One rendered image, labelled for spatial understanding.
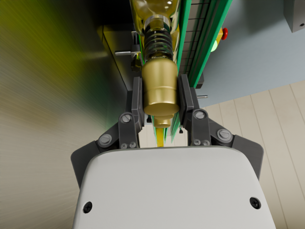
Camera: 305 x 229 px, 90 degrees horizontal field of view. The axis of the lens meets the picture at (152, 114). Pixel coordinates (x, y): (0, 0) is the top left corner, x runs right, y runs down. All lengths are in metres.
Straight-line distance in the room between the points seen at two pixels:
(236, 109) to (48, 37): 2.52
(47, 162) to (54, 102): 0.06
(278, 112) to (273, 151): 0.49
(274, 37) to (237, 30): 0.18
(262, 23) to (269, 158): 1.92
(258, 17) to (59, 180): 0.74
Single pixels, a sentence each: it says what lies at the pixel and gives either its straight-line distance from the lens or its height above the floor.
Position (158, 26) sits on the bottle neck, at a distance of 0.18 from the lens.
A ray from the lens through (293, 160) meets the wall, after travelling 2.46.
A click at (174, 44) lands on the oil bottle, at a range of 0.23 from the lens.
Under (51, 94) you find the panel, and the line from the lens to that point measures 0.20.
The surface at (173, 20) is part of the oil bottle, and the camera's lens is 0.20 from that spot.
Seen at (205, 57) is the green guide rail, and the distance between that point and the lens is 0.46.
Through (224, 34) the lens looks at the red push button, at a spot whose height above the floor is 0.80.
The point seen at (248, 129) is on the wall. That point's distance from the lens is 2.51.
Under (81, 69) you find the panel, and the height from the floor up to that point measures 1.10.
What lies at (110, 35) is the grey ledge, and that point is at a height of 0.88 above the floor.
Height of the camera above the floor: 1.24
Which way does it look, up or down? 20 degrees down
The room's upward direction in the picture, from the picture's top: 178 degrees clockwise
